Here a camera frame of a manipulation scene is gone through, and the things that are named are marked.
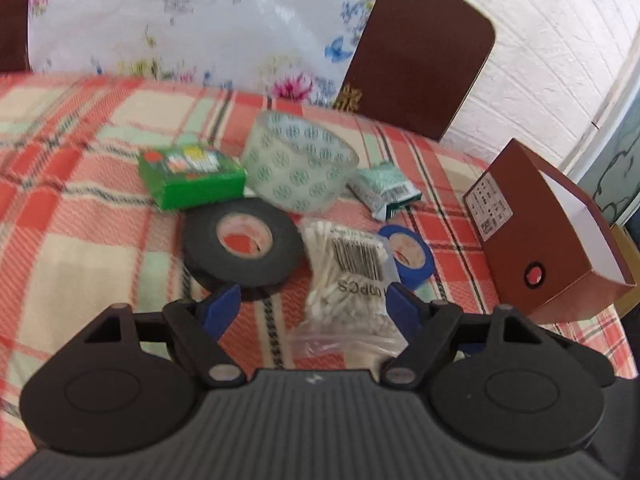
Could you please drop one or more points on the green small box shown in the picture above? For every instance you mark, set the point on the green small box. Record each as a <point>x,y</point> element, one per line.
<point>192,176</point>

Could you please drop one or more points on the bag of cotton swabs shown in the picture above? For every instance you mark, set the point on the bag of cotton swabs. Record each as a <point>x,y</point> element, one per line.
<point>345,280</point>

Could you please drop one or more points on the plaid tablecloth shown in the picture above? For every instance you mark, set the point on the plaid tablecloth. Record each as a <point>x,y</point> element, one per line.
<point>100,200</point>

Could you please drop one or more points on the blue tape roll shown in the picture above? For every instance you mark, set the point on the blue tape roll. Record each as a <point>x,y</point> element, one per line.
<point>406,256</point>

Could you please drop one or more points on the brown cardboard box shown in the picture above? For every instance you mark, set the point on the brown cardboard box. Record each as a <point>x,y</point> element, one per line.
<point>542,250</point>

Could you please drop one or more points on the green patterned packet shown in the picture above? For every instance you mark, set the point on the green patterned packet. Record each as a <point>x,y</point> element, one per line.
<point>384,187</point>

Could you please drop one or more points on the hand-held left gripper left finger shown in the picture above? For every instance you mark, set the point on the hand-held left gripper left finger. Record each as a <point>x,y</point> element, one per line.
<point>223,305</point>

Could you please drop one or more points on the black tape roll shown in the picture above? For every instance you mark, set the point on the black tape roll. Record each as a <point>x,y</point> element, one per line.
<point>242,249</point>

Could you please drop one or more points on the floral white cloth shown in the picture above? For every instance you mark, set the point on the floral white cloth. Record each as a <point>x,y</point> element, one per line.
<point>200,20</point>

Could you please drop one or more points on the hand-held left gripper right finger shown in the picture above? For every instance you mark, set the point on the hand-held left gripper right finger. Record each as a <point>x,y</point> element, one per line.
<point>404,310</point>

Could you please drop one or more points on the clear printed tape roll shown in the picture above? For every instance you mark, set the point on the clear printed tape roll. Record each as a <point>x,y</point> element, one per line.
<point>299,161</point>

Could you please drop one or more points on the brown chair back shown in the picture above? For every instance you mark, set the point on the brown chair back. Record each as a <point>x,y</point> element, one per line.
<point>417,50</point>

